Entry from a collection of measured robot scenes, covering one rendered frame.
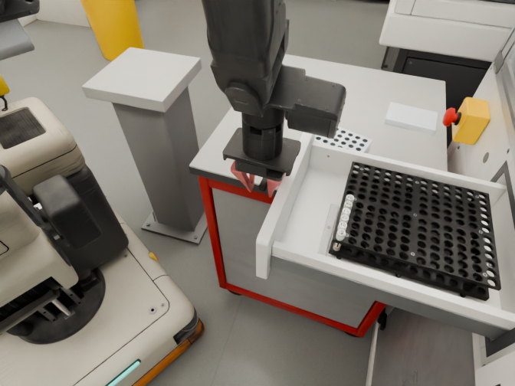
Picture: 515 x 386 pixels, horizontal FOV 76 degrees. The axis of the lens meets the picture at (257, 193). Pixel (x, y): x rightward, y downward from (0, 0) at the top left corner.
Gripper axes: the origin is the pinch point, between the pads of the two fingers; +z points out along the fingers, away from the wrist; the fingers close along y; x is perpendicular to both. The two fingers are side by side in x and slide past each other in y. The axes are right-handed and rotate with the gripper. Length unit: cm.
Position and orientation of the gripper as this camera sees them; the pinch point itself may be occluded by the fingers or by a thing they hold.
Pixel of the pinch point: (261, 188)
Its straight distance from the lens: 54.3
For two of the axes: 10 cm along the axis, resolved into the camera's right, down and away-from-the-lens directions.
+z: -0.1, 6.5, 7.6
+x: 3.4, -7.1, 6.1
